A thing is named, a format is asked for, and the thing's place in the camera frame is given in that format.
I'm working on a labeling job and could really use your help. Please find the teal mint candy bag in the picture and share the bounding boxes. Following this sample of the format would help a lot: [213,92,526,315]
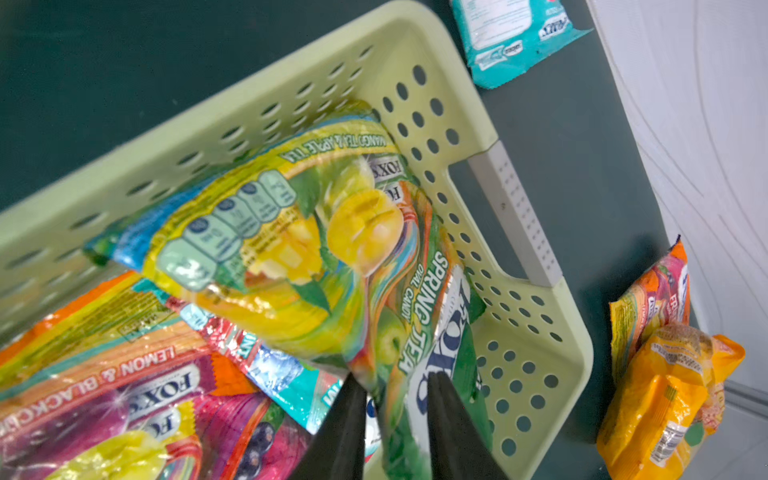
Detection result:
[450,0,588,90]

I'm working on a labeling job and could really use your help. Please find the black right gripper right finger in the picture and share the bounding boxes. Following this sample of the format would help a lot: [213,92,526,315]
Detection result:
[427,372,507,480]

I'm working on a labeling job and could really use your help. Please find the mint blossom Fox's candy bag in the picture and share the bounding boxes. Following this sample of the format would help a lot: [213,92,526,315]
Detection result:
[166,297,344,434]

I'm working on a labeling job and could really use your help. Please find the green spring tea candy bag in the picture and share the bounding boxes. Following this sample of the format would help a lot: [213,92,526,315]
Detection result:
[85,101,492,479]

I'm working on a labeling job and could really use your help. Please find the orange fruits candy bag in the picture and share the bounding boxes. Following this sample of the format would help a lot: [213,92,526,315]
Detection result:
[609,237,690,383]

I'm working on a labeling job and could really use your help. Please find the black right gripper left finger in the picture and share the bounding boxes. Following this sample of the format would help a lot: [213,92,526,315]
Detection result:
[289,374,367,480]

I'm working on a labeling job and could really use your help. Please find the lemon blackcurrant Fox's candy bag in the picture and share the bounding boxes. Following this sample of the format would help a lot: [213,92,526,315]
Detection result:
[1,273,311,479]

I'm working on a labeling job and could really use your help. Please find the yellow orange candy bag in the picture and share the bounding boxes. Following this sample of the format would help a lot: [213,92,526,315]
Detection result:
[597,323,745,479]

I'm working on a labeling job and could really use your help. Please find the pale green perforated plastic basket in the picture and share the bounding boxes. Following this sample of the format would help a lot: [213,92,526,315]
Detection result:
[1,1,593,479]

